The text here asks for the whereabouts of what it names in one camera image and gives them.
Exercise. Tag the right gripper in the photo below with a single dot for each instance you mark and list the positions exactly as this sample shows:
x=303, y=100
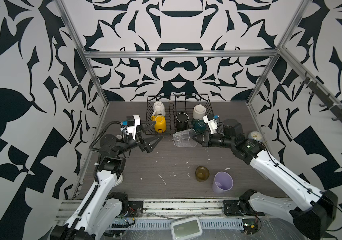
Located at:
x=210, y=140

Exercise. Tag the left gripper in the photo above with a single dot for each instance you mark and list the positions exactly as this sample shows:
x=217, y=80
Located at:
x=147, y=147

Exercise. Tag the clear glass cup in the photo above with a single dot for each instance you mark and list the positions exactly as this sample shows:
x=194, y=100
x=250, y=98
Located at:
x=185, y=139

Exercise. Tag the dark green mug white inside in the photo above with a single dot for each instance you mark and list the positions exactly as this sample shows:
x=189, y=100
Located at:
x=199, y=126

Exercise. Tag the yellow mug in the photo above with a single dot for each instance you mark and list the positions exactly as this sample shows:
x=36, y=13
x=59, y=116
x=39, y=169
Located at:
x=160, y=125

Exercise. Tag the black mug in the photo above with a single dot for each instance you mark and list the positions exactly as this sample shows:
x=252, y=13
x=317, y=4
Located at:
x=182, y=121

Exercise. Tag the cream white mug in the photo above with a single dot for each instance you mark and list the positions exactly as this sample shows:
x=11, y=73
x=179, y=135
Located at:
x=159, y=109

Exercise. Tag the white mug red inside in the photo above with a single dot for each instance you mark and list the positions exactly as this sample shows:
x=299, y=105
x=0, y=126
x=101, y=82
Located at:
x=199, y=112

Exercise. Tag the olive glass cup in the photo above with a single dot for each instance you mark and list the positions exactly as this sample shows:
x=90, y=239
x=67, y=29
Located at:
x=202, y=174

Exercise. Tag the lilac plastic cup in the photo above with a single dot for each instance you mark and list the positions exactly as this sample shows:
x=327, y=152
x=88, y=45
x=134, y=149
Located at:
x=222, y=183

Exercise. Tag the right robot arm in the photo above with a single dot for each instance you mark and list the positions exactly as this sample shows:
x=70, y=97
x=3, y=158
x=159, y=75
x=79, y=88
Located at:
x=309, y=209

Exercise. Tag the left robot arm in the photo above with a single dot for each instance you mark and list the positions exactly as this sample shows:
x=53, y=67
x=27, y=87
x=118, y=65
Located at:
x=101, y=206

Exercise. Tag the round grey alarm clock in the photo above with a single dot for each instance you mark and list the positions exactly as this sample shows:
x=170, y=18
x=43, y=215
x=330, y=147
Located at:
x=257, y=136

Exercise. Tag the small circuit board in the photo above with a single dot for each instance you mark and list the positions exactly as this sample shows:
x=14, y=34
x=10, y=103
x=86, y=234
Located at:
x=251, y=226

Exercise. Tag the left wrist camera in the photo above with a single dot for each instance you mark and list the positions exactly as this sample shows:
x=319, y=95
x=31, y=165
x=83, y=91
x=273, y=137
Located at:
x=129, y=126

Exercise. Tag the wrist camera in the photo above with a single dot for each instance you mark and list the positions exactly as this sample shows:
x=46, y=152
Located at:
x=212, y=121
x=129, y=126

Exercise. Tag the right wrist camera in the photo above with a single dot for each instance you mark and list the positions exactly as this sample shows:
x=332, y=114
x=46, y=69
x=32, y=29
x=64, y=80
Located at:
x=212, y=121

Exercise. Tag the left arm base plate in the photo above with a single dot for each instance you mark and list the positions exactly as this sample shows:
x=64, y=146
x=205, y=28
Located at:
x=135, y=209

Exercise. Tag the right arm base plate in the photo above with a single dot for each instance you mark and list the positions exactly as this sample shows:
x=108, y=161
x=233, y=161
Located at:
x=238, y=208

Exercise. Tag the black wall hook rail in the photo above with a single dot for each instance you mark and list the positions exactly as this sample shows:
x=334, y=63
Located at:
x=329, y=101

